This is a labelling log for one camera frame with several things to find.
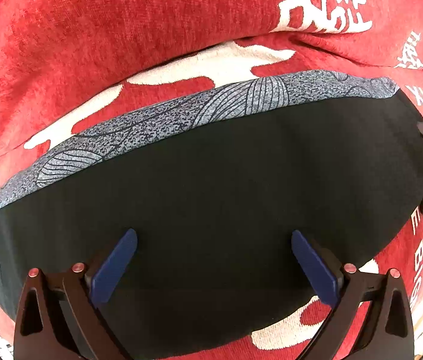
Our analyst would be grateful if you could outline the black pants grey waistband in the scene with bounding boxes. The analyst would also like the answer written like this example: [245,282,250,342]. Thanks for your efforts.
[0,70,423,359]

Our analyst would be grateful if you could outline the red blanket white characters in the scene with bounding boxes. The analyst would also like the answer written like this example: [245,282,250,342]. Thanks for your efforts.
[0,0,423,359]

